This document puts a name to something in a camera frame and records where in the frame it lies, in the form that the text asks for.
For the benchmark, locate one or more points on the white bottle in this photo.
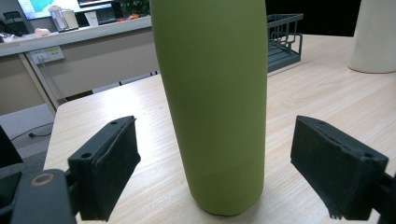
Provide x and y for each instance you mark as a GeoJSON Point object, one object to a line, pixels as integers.
{"type": "Point", "coordinates": [375, 37]}

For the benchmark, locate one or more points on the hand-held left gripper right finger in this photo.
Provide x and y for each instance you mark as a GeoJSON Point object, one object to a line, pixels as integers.
{"type": "Point", "coordinates": [336, 168]}

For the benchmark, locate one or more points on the green bottle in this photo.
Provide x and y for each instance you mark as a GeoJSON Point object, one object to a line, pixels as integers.
{"type": "Point", "coordinates": [214, 93]}

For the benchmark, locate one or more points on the clear jug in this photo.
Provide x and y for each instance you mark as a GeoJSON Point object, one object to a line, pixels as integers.
{"type": "Point", "coordinates": [58, 18]}

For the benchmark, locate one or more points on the white paper box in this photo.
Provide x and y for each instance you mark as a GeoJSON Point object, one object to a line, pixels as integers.
{"type": "Point", "coordinates": [92, 18]}

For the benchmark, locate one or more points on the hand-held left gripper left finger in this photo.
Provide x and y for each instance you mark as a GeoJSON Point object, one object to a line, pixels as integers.
{"type": "Point", "coordinates": [106, 168]}

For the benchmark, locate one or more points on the pink item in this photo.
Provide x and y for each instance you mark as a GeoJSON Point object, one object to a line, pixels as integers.
{"type": "Point", "coordinates": [42, 31]}

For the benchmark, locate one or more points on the black office chair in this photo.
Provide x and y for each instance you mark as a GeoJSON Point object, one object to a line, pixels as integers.
{"type": "Point", "coordinates": [15, 23]}

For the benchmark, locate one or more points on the beige office counter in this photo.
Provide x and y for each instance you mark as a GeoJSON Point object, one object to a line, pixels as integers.
{"type": "Point", "coordinates": [102, 59]}

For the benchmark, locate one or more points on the white container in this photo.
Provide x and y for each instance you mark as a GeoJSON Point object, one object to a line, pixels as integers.
{"type": "Point", "coordinates": [71, 19]}

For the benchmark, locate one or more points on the white power outlet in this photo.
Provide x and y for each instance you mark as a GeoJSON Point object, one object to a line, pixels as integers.
{"type": "Point", "coordinates": [49, 54]}

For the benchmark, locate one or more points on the computer monitor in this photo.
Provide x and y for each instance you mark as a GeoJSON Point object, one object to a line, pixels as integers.
{"type": "Point", "coordinates": [37, 7]}

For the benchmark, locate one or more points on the green plant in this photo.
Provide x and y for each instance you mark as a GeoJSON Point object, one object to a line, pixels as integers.
{"type": "Point", "coordinates": [135, 6]}

